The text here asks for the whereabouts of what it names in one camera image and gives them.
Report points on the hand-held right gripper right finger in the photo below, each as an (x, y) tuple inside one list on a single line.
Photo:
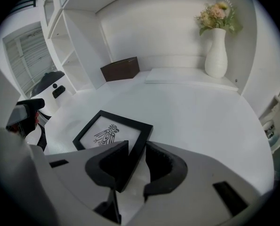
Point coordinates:
[(201, 185)]

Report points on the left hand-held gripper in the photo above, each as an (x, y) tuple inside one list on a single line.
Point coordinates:
[(29, 126)]

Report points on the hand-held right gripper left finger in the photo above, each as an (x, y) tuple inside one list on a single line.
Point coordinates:
[(78, 168)]

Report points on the black picture frame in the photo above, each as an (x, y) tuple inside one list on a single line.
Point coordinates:
[(135, 126)]

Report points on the white desk with drawers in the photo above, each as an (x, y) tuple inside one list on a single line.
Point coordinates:
[(177, 116)]

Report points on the white and black robot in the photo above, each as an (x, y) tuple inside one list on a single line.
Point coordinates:
[(48, 81)]

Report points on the window blinds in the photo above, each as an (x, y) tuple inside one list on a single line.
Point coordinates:
[(24, 60)]

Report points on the dark brown open box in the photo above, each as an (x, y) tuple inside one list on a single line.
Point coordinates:
[(121, 70)]

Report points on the white ribbed vase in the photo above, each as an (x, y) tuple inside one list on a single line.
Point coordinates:
[(216, 60)]

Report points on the pale flower bouquet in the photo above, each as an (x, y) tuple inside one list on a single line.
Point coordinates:
[(215, 14)]

